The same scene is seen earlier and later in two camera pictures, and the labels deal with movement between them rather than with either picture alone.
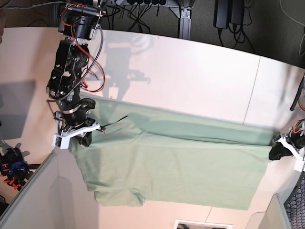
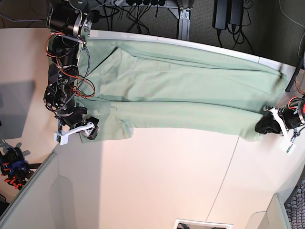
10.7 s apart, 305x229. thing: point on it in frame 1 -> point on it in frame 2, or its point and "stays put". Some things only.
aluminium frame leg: (185, 23) stays put
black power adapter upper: (220, 14) stays put
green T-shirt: (142, 155) -> (178, 88)
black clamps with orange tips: (13, 168) stays put
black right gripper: (296, 135) -> (294, 118)
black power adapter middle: (238, 10) stays put
